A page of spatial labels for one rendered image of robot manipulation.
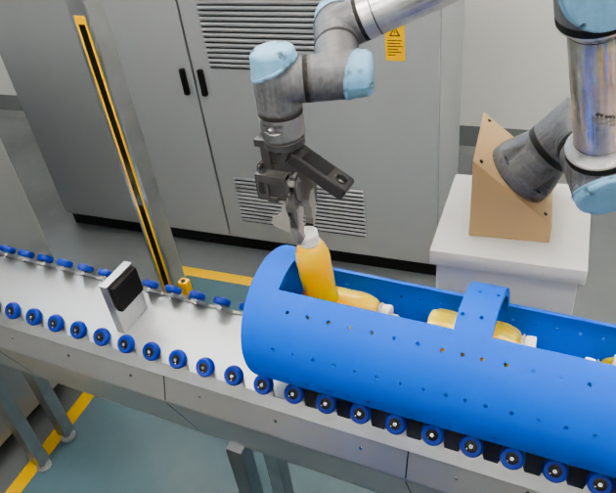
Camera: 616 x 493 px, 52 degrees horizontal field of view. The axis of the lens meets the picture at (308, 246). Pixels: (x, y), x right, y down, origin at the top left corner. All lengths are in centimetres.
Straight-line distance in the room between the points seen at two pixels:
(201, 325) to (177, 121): 162
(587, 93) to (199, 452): 193
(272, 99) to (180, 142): 213
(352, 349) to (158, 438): 157
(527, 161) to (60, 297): 126
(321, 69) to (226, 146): 203
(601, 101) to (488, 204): 38
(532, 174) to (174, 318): 93
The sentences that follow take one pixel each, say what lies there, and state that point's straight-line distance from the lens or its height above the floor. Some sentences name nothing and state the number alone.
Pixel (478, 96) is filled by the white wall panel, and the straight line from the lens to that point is 395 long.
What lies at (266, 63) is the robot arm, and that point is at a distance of 101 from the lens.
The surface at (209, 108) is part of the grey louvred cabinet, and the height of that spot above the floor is 82.
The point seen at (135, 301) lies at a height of 98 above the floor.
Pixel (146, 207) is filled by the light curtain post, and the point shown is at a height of 105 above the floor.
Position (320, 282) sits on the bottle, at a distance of 124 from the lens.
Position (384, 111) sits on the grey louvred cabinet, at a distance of 264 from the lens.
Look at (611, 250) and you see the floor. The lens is 337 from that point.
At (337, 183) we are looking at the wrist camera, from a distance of 108.
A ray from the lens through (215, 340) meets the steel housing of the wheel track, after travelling 159.
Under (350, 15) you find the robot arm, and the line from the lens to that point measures 112.
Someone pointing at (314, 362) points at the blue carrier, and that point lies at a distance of 122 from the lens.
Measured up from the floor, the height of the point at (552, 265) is 115.
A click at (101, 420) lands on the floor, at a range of 280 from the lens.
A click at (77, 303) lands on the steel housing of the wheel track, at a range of 184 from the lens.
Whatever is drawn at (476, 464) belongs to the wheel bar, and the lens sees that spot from 133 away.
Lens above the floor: 203
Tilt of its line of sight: 38 degrees down
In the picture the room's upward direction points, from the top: 8 degrees counter-clockwise
